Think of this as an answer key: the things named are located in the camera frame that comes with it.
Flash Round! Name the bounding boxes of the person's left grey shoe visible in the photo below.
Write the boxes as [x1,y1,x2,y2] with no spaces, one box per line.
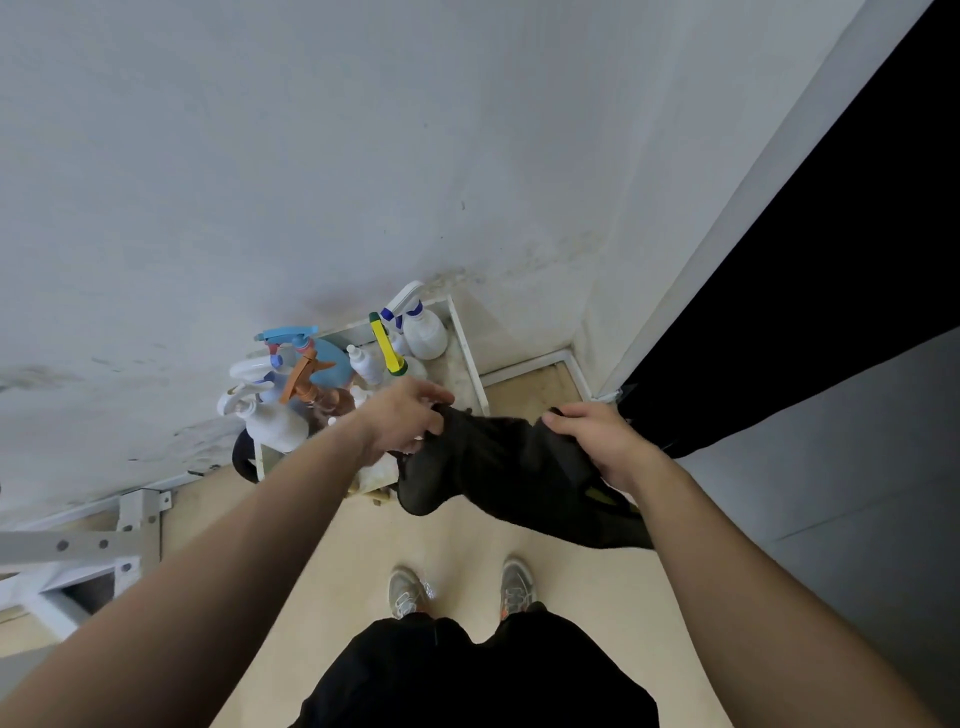
[386,565,434,621]

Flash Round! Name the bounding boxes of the person's left hand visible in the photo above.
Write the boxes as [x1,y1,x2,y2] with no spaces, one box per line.
[352,376,457,468]

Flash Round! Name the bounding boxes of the person's right hand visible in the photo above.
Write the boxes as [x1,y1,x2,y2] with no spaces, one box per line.
[541,402,667,496]

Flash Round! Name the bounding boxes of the round white bottle blue-tipped sprayer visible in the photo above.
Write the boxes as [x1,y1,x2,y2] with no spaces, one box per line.
[378,280,451,362]

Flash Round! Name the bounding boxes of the person's grey shoe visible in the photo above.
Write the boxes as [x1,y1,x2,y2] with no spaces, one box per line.
[386,565,434,621]
[499,556,538,619]

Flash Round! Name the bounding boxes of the white shelf yellow poles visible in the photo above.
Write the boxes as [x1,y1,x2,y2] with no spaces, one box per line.
[251,294,493,505]

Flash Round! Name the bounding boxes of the person's right grey shoe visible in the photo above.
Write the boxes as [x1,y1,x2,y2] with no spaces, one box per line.
[499,556,538,619]

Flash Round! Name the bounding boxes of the person's right forearm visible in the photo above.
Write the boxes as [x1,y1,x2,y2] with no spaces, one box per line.
[629,457,946,728]

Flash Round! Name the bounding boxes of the black weight plate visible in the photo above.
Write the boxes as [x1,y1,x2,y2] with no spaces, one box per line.
[230,428,261,484]

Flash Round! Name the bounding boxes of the white spray bottle teal label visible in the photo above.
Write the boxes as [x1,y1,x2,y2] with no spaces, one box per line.
[216,380,311,456]

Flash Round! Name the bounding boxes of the person's left forearm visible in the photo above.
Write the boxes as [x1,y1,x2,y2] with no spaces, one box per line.
[0,419,380,728]

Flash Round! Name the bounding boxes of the green microfibre cloth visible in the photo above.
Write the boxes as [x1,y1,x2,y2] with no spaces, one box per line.
[395,404,656,551]

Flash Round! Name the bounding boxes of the black shorts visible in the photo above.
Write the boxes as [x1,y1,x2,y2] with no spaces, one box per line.
[288,603,662,728]

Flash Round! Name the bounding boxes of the blue spray bottle pink trigger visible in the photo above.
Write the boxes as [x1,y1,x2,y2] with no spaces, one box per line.
[253,325,355,388]

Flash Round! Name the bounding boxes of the clear bottle yellow green sprayer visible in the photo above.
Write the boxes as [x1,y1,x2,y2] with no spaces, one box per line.
[368,311,430,385]

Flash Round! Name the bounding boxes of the white metal rack frame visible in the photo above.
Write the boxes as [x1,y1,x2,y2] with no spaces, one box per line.
[0,488,175,680]

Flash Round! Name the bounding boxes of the orange spray bottle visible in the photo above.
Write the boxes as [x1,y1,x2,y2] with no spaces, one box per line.
[278,347,356,418]

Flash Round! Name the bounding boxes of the pale blue bottle white sprayer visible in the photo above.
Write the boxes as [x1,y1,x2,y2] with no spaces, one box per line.
[228,352,291,406]

